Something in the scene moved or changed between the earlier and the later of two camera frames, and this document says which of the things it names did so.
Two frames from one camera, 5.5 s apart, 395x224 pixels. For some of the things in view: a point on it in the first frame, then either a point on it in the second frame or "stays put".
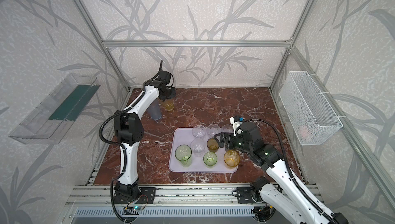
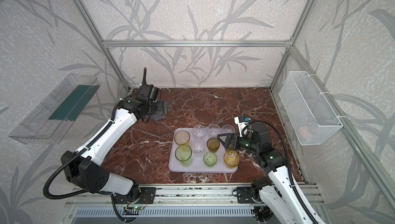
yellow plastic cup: [168, 105] to [181, 137]
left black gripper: [168, 93] to [163, 107]
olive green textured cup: [212, 145] stays put
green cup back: [210, 158] stays put
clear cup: [199, 131] stays put
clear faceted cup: [227, 128] stays put
